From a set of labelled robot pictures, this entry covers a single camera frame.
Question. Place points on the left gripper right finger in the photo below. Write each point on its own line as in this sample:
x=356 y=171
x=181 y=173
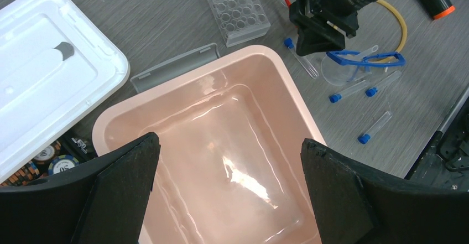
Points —
x=355 y=203

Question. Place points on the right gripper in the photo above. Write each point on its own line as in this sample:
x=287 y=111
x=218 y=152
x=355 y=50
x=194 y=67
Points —
x=318 y=24

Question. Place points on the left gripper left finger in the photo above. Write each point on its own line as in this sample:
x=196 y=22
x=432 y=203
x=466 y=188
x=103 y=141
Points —
x=101 y=201

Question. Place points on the blue capped test tube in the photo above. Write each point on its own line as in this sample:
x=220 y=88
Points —
x=375 y=128
x=349 y=91
x=380 y=86
x=306 y=64

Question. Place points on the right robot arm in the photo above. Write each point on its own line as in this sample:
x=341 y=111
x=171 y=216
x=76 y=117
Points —
x=323 y=25

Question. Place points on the blue safety glasses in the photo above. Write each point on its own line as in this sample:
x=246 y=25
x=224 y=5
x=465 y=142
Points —
x=344 y=66

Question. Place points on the black poker chip case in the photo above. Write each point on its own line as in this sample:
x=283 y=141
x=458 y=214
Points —
x=68 y=151

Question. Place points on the clear tube rack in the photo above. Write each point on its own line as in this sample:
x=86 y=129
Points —
x=239 y=21

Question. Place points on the pink plastic bin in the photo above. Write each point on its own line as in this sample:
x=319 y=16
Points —
x=229 y=169

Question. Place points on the white bin lid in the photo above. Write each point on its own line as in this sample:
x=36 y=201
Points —
x=56 y=67

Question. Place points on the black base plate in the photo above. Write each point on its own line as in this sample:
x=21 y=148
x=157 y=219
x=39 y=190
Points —
x=443 y=163

